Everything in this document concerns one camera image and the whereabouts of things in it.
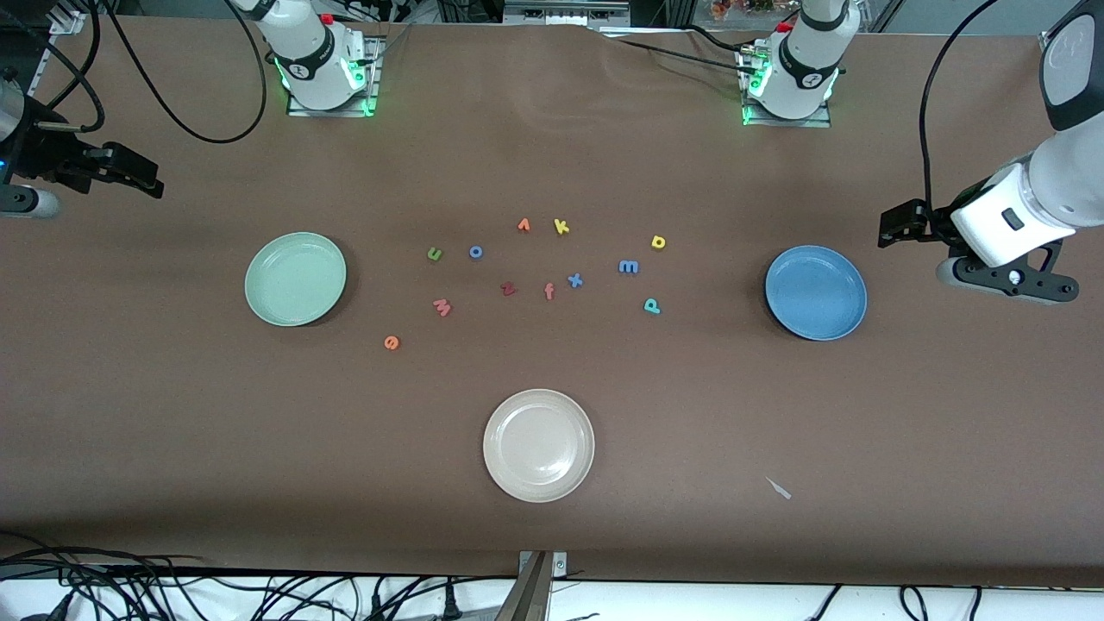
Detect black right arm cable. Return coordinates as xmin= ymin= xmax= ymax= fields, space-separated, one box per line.
xmin=34 ymin=0 xmax=268 ymax=144

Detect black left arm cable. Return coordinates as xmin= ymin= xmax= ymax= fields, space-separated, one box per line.
xmin=918 ymin=0 xmax=1001 ymax=216

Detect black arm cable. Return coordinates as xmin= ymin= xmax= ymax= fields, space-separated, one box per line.
xmin=918 ymin=0 xmax=1001 ymax=216
xmin=34 ymin=0 xmax=268 ymax=144

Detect blue plate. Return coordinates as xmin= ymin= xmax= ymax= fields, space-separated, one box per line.
xmin=764 ymin=245 xmax=868 ymax=342

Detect grey metal box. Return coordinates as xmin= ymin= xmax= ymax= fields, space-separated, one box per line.
xmin=503 ymin=0 xmax=632 ymax=27

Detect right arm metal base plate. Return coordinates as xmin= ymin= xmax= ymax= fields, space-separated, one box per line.
xmin=287 ymin=34 xmax=381 ymax=118

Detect tangled black cables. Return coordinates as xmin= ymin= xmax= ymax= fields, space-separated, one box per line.
xmin=0 ymin=530 xmax=518 ymax=621

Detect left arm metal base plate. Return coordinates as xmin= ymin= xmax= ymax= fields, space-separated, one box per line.
xmin=740 ymin=43 xmax=833 ymax=129

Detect black cable on table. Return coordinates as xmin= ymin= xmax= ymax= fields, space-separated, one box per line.
xmin=595 ymin=24 xmax=760 ymax=74

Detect brown table cover sheet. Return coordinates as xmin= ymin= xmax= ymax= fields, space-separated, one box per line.
xmin=0 ymin=16 xmax=1104 ymax=589

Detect green plate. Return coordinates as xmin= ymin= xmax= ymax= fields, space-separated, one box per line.
xmin=244 ymin=231 xmax=348 ymax=328

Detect metal camera post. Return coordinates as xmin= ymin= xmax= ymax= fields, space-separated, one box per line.
xmin=493 ymin=552 xmax=553 ymax=621

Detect beige plate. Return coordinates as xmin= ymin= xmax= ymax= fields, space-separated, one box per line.
xmin=482 ymin=388 xmax=596 ymax=504

